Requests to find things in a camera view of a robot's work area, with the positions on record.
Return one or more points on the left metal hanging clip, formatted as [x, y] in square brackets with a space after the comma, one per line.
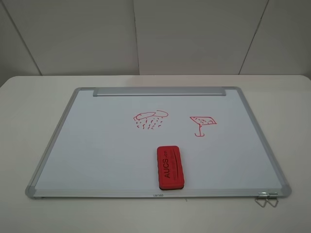
[261, 199]

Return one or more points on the grey aluminium pen tray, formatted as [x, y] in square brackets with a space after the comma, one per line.
[158, 91]

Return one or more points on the metal hanging clip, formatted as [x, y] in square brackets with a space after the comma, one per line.
[272, 199]
[261, 199]

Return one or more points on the right metal hanging clip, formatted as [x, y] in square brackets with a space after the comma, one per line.
[272, 199]

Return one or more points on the white aluminium-framed whiteboard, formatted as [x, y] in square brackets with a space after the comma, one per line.
[105, 147]

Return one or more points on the red whiteboard eraser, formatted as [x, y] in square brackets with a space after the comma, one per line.
[170, 170]

